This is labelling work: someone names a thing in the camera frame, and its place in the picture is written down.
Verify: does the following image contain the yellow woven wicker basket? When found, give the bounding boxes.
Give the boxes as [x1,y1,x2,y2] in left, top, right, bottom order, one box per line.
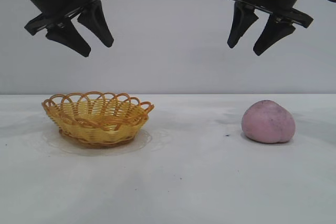
[41,91,155,150]

